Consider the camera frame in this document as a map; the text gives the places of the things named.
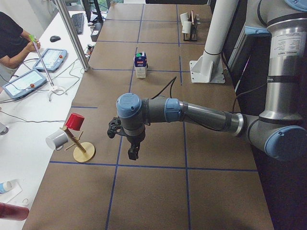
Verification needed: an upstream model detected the red cup on tree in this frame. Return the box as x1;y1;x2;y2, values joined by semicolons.
65;113;84;131

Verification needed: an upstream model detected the grabber stick green handle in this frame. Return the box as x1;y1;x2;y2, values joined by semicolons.
29;34;67;101

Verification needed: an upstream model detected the teach pendant far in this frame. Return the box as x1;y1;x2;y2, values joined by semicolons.
41;48;68;73

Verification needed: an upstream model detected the wooden mug tree stand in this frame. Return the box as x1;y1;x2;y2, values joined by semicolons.
61;126;95;163

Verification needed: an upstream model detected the black wire mug rack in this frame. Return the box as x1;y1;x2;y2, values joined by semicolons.
183;10;200;41

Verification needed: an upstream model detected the white HOME mug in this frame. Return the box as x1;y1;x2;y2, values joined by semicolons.
182;21;192;34

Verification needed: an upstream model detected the teach pendant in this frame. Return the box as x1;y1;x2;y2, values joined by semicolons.
3;69;47;98
41;48;68;73

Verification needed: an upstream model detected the white camera post base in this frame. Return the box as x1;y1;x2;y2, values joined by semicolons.
189;0;238;83

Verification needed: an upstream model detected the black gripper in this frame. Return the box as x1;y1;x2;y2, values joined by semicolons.
107;117;145;160

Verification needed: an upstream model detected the red bottle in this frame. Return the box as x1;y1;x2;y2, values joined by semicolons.
0;203;29;221

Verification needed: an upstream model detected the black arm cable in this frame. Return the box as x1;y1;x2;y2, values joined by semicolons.
150;76;267;131

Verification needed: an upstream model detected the white blue tube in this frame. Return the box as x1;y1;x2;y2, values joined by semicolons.
0;181;12;194

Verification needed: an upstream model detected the blue Pascual milk carton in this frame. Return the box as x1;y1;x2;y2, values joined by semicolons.
134;52;148;79

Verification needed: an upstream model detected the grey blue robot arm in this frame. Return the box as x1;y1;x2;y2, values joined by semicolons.
107;0;307;161

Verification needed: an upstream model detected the black computer mouse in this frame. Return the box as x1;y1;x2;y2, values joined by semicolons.
50;35;61;43

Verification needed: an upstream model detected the aluminium frame post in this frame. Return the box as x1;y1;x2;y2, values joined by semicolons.
55;0;90;72

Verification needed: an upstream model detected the grey mug on tree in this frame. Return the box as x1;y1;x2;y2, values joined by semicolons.
46;129;69;150

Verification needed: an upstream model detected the person in black shirt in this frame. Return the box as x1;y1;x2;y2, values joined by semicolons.
0;12;41;75

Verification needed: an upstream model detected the teach pendant near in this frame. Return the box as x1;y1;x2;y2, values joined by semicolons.
3;69;47;98

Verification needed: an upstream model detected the black keyboard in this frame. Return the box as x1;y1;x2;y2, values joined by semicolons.
71;13;84;35

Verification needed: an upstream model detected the white ribbed mug left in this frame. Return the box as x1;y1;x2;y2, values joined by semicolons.
180;12;189;24

